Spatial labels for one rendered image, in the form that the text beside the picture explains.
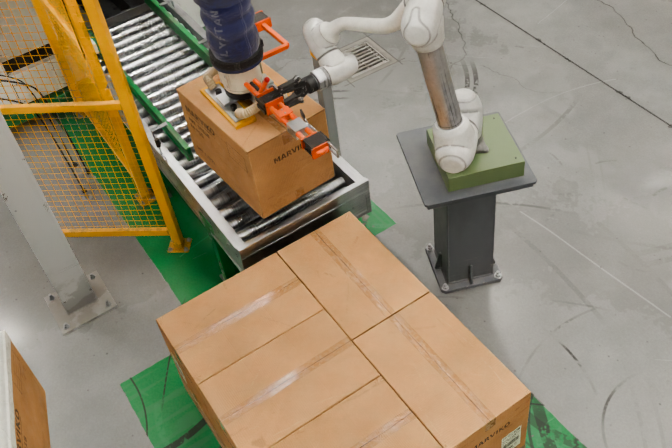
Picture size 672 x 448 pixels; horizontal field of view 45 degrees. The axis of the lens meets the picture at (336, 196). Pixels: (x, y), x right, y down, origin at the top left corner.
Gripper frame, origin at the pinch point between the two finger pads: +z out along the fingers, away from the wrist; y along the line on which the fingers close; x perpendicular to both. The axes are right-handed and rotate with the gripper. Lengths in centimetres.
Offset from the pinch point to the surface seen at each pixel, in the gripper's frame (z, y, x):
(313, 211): -5, 60, -9
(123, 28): -1, 67, 210
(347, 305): 11, 66, -59
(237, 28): 1.3, -28.7, 15.6
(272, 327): 42, 66, -49
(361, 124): -93, 120, 88
